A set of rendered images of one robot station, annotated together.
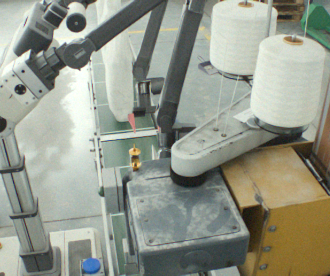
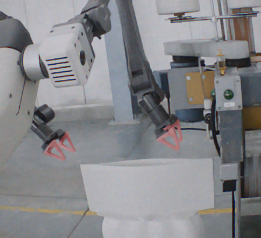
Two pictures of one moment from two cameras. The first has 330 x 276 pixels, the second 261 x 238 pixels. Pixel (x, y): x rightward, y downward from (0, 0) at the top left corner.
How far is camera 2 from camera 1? 1.37 m
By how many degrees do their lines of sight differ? 61
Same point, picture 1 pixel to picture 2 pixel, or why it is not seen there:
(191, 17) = not seen: outside the picture
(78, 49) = (103, 13)
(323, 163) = not seen: hidden behind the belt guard
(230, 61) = (193, 2)
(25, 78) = (83, 43)
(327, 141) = (242, 36)
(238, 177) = not seen: hidden behind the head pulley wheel
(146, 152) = not seen: outside the picture
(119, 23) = not seen: outside the picture
